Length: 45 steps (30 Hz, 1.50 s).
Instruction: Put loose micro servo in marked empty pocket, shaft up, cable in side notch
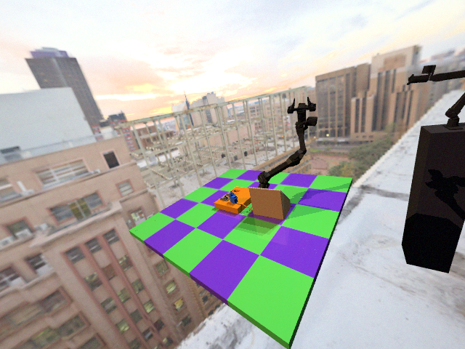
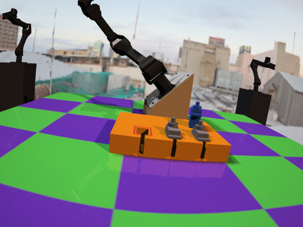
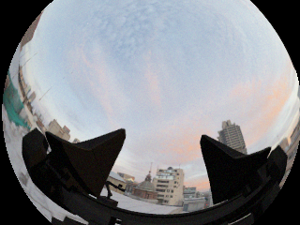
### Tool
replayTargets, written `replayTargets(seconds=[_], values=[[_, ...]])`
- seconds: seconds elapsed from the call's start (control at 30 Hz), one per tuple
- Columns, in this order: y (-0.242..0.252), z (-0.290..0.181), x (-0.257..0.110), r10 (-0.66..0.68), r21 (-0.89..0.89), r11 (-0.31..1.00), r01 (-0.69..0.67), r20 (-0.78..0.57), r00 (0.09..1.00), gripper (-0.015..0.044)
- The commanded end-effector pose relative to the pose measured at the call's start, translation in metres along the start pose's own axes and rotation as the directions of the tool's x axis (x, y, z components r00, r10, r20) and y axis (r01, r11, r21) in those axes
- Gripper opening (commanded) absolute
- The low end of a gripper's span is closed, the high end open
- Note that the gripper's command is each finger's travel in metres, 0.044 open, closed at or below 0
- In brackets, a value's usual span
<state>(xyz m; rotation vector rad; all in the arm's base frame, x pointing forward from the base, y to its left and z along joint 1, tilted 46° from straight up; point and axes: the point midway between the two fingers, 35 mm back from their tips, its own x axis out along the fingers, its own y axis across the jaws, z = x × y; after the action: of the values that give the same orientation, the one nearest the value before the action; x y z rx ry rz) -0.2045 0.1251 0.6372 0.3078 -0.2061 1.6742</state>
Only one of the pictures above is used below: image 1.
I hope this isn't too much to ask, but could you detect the blue micro servo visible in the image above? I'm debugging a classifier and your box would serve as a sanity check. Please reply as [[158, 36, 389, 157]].
[[228, 192, 239, 204]]

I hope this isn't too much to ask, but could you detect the orange rectangular chassis with pockets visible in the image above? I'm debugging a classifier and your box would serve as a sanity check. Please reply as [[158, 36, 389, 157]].
[[214, 186, 251, 214]]

